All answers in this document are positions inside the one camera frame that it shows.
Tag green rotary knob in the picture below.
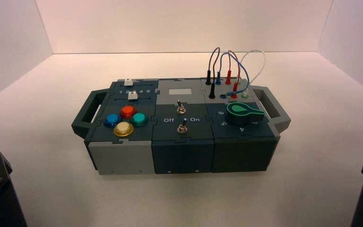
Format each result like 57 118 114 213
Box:
225 102 266 126

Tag small grey display screen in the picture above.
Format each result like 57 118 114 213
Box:
168 88 192 96

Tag teal and grey control box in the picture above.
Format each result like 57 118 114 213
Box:
71 78 292 175

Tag green round push button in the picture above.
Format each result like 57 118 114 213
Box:
130 113 149 128

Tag orange round push button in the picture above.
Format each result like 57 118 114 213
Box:
120 105 137 119

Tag yellow round push button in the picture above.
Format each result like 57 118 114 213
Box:
113 122 135 138

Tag blue round push button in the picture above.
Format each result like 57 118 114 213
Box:
103 113 122 128

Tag metal toggle switch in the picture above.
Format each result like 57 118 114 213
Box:
176 99 187 114
177 119 189 134

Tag black banana plug cable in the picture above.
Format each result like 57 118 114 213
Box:
205 47 221 100

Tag blue banana plug cable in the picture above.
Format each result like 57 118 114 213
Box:
215 52 242 96

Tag red banana plug cable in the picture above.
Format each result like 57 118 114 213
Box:
225 50 241 99

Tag white banana plug cable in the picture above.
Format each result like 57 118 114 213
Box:
240 49 266 98

